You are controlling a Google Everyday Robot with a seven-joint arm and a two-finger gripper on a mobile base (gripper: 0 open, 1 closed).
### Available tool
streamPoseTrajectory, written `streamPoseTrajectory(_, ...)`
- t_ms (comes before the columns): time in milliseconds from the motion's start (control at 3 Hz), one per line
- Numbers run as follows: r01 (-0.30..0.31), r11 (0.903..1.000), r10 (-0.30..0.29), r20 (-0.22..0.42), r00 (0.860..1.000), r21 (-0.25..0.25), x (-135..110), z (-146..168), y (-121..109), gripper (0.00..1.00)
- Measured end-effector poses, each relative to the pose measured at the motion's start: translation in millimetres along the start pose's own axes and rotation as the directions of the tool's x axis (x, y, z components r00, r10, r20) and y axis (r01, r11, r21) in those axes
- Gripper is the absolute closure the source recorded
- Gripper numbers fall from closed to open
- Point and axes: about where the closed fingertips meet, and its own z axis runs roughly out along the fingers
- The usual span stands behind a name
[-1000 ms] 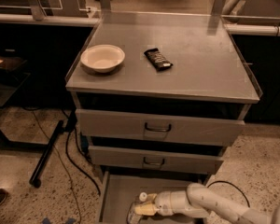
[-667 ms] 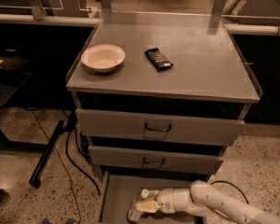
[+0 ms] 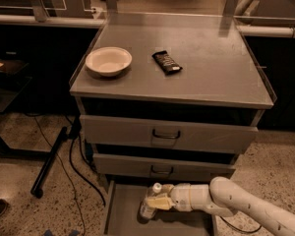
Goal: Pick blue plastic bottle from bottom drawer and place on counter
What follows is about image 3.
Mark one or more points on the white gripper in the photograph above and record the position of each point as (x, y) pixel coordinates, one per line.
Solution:
(180, 195)

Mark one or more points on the clear plastic bottle white cap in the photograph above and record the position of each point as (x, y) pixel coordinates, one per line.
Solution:
(145, 211)

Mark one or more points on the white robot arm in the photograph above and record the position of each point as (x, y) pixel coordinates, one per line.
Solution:
(220, 197)

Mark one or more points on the bottom grey open drawer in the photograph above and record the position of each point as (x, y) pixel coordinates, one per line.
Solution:
(121, 216)

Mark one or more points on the middle grey drawer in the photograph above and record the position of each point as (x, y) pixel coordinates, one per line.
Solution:
(164, 169)

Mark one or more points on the top grey drawer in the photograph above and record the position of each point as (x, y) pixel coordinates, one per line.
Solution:
(146, 133)

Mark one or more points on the grey drawer cabinet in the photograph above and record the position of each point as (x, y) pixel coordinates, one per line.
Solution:
(170, 99)

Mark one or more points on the black stand leg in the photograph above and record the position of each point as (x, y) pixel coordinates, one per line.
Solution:
(36, 189)

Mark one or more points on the black snack bar wrapper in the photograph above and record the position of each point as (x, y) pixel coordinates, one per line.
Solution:
(166, 63)

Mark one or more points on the white round bowl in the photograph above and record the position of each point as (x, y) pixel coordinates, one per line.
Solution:
(108, 61)

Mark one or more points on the dark side table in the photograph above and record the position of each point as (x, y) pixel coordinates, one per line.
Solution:
(12, 79)

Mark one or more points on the white horizontal rail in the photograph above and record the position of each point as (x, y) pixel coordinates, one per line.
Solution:
(82, 23)

